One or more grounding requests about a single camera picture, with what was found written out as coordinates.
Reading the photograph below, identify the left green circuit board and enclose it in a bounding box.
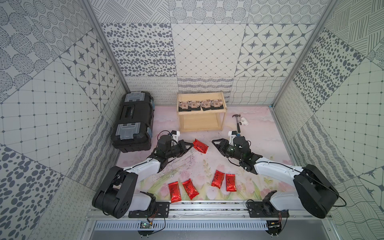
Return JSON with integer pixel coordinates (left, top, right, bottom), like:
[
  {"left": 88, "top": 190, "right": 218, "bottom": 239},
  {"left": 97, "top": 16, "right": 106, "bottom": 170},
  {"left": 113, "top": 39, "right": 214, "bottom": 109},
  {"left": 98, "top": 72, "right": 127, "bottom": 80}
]
[{"left": 140, "top": 221, "right": 152, "bottom": 229}]

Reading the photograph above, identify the black tea bag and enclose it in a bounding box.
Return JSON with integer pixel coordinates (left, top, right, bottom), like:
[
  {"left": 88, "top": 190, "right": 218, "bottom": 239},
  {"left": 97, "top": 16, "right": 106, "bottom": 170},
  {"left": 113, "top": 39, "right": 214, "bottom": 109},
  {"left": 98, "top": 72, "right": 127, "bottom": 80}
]
[
  {"left": 178, "top": 102, "right": 190, "bottom": 112},
  {"left": 201, "top": 100, "right": 213, "bottom": 111},
  {"left": 211, "top": 100, "right": 224, "bottom": 110},
  {"left": 188, "top": 101, "right": 201, "bottom": 111}
]

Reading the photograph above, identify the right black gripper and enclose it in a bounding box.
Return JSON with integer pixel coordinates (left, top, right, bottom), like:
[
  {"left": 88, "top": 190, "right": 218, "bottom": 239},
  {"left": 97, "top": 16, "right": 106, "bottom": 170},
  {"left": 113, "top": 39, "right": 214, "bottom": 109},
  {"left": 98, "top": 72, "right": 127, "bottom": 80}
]
[{"left": 211, "top": 138, "right": 243, "bottom": 162}]

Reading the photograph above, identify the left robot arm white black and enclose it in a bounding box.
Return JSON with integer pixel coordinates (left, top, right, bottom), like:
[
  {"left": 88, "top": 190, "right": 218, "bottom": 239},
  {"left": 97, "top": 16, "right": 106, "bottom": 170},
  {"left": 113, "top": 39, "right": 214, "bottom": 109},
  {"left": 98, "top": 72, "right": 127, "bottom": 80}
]
[{"left": 92, "top": 131, "right": 194, "bottom": 219}]

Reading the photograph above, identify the right black circuit board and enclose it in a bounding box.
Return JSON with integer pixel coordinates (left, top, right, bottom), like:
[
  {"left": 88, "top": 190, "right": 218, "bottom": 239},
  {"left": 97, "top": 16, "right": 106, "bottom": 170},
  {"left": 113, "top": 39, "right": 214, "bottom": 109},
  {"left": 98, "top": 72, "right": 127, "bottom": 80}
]
[{"left": 266, "top": 221, "right": 282, "bottom": 236}]

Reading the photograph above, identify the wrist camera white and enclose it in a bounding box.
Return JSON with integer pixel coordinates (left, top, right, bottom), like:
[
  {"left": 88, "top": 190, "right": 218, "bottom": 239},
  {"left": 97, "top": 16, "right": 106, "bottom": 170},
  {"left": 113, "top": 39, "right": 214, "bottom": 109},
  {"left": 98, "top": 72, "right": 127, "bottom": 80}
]
[
  {"left": 228, "top": 131, "right": 238, "bottom": 145},
  {"left": 171, "top": 130, "right": 181, "bottom": 142}
]

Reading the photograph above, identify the light wooden shelf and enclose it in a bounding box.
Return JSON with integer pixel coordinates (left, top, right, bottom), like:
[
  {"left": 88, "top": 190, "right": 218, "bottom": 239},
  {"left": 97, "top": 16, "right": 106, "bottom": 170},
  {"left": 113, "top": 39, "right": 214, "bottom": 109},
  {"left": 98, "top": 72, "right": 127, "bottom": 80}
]
[{"left": 177, "top": 92, "right": 228, "bottom": 132}]

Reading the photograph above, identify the black plastic toolbox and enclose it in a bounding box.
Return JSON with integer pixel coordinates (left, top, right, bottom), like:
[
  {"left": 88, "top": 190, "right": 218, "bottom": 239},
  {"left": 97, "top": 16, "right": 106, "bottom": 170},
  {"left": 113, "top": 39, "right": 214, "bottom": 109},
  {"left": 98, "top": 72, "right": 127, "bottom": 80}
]
[{"left": 111, "top": 91, "right": 155, "bottom": 153}]

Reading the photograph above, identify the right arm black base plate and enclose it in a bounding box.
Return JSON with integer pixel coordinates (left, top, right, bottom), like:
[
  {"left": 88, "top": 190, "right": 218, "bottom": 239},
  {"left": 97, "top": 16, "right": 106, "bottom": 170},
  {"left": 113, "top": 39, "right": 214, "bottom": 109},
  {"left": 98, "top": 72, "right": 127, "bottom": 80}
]
[{"left": 246, "top": 200, "right": 290, "bottom": 218}]

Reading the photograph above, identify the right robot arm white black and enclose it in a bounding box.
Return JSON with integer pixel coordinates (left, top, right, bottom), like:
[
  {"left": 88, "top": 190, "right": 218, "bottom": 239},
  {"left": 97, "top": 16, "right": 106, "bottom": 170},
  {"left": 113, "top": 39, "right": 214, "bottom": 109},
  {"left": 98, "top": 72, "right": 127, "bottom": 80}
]
[{"left": 212, "top": 135, "right": 341, "bottom": 219}]

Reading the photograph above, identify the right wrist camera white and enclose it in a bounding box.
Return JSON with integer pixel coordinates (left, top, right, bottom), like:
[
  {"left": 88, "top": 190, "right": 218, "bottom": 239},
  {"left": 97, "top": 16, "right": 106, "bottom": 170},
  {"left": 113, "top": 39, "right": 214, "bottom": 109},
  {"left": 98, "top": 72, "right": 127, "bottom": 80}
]
[{"left": 228, "top": 131, "right": 238, "bottom": 145}]

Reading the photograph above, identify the red tea bag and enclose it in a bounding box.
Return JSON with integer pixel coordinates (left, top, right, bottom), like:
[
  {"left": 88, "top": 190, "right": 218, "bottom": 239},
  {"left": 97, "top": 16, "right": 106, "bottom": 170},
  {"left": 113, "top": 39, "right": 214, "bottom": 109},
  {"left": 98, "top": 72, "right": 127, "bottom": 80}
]
[
  {"left": 183, "top": 179, "right": 199, "bottom": 200},
  {"left": 193, "top": 139, "right": 209, "bottom": 154},
  {"left": 211, "top": 170, "right": 225, "bottom": 189},
  {"left": 226, "top": 174, "right": 237, "bottom": 192},
  {"left": 169, "top": 182, "right": 182, "bottom": 203}
]

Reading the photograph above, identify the aluminium mounting rail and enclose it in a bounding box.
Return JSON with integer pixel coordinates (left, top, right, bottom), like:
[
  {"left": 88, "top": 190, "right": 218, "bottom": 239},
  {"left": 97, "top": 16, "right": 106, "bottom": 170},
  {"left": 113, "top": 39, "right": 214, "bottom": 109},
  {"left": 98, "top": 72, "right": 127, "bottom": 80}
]
[{"left": 85, "top": 201, "right": 327, "bottom": 222}]

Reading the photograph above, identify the black handled hammer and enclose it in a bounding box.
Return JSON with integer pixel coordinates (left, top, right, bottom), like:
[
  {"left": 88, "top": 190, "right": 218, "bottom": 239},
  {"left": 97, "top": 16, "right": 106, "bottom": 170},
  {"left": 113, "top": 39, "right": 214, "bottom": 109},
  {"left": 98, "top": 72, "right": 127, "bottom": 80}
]
[{"left": 232, "top": 114, "right": 241, "bottom": 133}]

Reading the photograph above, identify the white pipe fitting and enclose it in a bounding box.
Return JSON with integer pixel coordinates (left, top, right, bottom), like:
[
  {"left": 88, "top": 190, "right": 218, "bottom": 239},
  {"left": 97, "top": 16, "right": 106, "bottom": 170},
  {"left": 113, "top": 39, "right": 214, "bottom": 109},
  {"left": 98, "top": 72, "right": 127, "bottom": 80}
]
[{"left": 239, "top": 117, "right": 249, "bottom": 126}]

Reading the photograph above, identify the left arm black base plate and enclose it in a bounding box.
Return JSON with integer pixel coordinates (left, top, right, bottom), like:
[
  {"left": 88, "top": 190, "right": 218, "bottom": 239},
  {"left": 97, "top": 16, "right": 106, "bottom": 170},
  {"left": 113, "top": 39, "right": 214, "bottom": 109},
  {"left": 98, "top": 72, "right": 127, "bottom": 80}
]
[{"left": 128, "top": 202, "right": 171, "bottom": 219}]

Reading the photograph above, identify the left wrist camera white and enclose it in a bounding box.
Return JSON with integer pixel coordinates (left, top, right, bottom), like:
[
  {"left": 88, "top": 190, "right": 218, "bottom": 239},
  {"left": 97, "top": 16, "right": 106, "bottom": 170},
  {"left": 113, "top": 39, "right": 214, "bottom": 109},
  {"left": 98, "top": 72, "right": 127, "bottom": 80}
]
[{"left": 171, "top": 130, "right": 181, "bottom": 142}]

